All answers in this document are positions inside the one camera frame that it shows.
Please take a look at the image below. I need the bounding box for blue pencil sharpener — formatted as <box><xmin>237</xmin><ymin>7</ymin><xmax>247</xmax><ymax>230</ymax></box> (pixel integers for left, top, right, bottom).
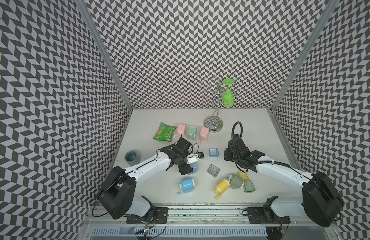
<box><xmin>178</xmin><ymin>178</ymin><xmax>195</xmax><ymax>195</ymax></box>
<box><xmin>190</xmin><ymin>162</ymin><xmax>199</xmax><ymax>174</ymax></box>

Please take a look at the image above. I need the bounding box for clear blue tray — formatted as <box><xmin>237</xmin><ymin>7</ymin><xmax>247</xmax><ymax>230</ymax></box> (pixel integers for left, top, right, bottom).
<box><xmin>209</xmin><ymin>148</ymin><xmax>219</xmax><ymax>158</ymax></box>

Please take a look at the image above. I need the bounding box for mint green pencil sharpener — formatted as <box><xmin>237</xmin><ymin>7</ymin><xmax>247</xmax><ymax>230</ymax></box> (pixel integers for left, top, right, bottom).
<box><xmin>187</xmin><ymin>126</ymin><xmax>197</xmax><ymax>140</ymax></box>

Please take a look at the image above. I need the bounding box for clear grey tray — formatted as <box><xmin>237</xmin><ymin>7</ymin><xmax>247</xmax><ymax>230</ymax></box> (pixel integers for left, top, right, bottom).
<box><xmin>207</xmin><ymin>164</ymin><xmax>221</xmax><ymax>178</ymax></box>

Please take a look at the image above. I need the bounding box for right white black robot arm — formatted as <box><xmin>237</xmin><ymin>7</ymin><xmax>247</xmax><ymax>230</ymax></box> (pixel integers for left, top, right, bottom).
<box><xmin>224</xmin><ymin>134</ymin><xmax>344</xmax><ymax>228</ymax></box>

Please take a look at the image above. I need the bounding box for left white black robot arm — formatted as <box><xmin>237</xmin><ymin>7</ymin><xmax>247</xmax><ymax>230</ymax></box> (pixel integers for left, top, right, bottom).
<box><xmin>96</xmin><ymin>137</ymin><xmax>205</xmax><ymax>220</ymax></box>

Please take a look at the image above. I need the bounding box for clear yellow tray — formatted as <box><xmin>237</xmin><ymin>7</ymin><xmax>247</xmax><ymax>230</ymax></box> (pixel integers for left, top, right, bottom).
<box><xmin>238</xmin><ymin>171</ymin><xmax>250</xmax><ymax>182</ymax></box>

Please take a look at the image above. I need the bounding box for sage green pencil sharpener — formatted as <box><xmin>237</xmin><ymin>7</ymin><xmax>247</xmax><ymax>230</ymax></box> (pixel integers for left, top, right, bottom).
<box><xmin>228</xmin><ymin>174</ymin><xmax>244</xmax><ymax>189</ymax></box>

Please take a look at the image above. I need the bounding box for yellow pencil sharpener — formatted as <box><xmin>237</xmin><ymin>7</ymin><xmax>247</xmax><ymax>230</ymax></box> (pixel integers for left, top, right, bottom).
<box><xmin>215</xmin><ymin>179</ymin><xmax>230</xmax><ymax>200</ymax></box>

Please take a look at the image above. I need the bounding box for clear dark green tray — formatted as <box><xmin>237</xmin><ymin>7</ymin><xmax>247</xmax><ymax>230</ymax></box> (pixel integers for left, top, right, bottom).
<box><xmin>244</xmin><ymin>180</ymin><xmax>256</xmax><ymax>193</ymax></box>

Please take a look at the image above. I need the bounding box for green snack bag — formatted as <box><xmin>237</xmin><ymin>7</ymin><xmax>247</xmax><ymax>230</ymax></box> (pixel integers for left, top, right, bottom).
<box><xmin>153</xmin><ymin>123</ymin><xmax>177</xmax><ymax>142</ymax></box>

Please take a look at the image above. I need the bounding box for teal ceramic cup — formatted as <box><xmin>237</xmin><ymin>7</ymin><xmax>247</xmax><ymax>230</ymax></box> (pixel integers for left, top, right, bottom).
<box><xmin>125</xmin><ymin>151</ymin><xmax>141</xmax><ymax>166</ymax></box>

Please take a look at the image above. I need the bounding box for green plastic wine glass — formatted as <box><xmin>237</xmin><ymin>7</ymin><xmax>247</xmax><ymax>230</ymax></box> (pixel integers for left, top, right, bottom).
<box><xmin>222</xmin><ymin>79</ymin><xmax>235</xmax><ymax>107</ymax></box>

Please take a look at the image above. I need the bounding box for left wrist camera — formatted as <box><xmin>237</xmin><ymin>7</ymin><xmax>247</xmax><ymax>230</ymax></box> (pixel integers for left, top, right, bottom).
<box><xmin>187</xmin><ymin>152</ymin><xmax>205</xmax><ymax>165</ymax></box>

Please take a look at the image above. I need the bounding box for metal wire cup rack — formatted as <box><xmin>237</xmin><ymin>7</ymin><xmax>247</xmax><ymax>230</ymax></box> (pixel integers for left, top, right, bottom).
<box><xmin>201</xmin><ymin>76</ymin><xmax>226</xmax><ymax>133</ymax></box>

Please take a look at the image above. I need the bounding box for aluminium front rail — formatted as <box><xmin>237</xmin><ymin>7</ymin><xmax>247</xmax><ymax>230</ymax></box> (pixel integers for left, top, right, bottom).
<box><xmin>83</xmin><ymin>203</ymin><xmax>338</xmax><ymax>229</ymax></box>

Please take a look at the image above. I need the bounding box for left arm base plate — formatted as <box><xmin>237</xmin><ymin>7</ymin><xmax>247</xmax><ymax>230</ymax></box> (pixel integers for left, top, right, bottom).
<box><xmin>126</xmin><ymin>207</ymin><xmax>169</xmax><ymax>224</ymax></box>

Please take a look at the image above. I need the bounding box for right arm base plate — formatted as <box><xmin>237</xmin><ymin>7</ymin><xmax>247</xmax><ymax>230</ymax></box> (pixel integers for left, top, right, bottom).
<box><xmin>246</xmin><ymin>207</ymin><xmax>291</xmax><ymax>225</ymax></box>

